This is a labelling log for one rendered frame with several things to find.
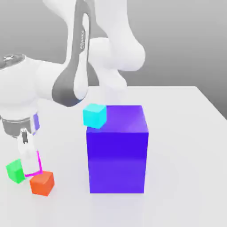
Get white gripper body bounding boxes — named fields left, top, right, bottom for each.
left=17, top=128, right=41, bottom=176

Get small magenta cube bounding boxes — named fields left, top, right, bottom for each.
left=24, top=150, right=43, bottom=178

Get small green cube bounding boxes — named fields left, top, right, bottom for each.
left=5, top=158, right=26, bottom=184

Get small orange cube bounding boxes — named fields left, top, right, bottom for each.
left=29, top=170, right=55, bottom=197

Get small cyan cube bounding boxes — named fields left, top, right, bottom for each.
left=82, top=103, right=107, bottom=129

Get large blue-violet box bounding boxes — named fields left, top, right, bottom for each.
left=86, top=105, right=149, bottom=194

